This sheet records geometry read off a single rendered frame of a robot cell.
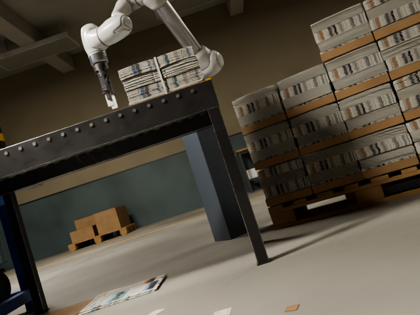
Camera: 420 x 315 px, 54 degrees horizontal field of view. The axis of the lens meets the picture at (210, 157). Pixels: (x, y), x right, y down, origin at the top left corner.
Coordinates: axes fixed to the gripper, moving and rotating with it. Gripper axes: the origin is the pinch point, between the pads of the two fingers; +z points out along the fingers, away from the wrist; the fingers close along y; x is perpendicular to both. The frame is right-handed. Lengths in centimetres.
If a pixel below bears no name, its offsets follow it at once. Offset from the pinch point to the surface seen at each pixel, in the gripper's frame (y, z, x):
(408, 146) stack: 17, 68, -139
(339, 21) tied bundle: 21, -8, -128
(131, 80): -13.7, -3.2, -15.1
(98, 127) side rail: -32.4, 17.6, 1.5
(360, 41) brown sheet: 18, 7, -135
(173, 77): -13.4, 1.7, -34.5
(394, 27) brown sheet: 12, 7, -151
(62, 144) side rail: -32.4, 19.4, 18.3
